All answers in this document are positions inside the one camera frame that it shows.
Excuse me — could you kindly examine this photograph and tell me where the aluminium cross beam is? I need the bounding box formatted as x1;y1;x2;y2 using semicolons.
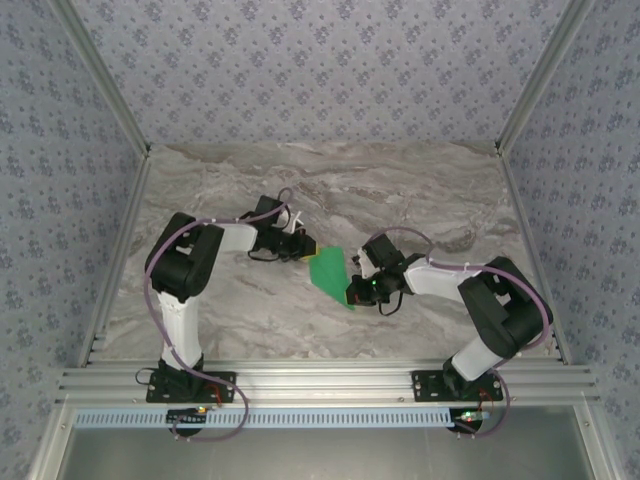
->
55;360;601;407

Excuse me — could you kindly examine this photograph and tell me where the small circuit board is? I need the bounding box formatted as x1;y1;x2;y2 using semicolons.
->
166;406;207;427
451;408;490;432

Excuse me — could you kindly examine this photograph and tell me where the grey metal panel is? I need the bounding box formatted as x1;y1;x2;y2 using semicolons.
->
52;405;599;480

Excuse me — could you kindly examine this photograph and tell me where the thin black right gripper cable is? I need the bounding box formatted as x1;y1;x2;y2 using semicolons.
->
376;289;405;317

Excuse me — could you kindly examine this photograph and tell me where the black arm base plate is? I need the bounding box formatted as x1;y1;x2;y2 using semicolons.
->
145;370;238;404
410;369;504;404

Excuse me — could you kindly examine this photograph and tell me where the light blue slotted cable duct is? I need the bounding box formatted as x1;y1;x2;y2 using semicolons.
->
73;408;569;431

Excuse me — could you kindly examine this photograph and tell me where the aluminium side rail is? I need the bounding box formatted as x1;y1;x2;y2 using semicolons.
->
497;148;572;366
77;149;154;369

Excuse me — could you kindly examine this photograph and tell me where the aluminium frame post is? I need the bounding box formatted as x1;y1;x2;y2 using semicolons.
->
49;0;153;157
493;0;599;154

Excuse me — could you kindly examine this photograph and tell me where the aluminium lower frame rail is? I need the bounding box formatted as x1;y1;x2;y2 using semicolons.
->
574;403;619;480
27;403;76;480

